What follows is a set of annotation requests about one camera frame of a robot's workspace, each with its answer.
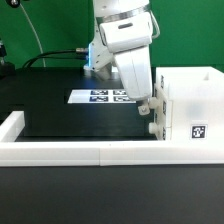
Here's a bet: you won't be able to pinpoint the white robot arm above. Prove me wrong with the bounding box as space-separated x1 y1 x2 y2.
84 0 160 115

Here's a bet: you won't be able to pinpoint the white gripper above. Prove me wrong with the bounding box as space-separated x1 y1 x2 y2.
94 46 152 115

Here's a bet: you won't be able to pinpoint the white fiducial marker sheet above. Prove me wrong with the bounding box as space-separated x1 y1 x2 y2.
68 89 131 104

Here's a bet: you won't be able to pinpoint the white front drawer tray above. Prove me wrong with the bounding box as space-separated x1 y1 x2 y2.
149 122 172 140

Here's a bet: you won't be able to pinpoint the white drawer cabinet box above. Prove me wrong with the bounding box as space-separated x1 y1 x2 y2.
155 67 224 141

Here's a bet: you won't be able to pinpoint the black cables at base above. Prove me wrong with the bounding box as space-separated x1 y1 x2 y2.
21 47 90 69

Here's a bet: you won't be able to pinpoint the black stand at left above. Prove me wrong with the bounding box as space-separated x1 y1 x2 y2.
0 38 16 78

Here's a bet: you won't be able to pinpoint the white drawer tray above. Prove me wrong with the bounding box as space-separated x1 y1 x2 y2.
149 122 172 140
149 85 173 127

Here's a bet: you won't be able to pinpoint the white U-shaped fence frame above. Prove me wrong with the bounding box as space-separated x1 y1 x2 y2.
0 111 224 166

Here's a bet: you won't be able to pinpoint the white thin cable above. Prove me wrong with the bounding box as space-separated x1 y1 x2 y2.
19 3 47 68

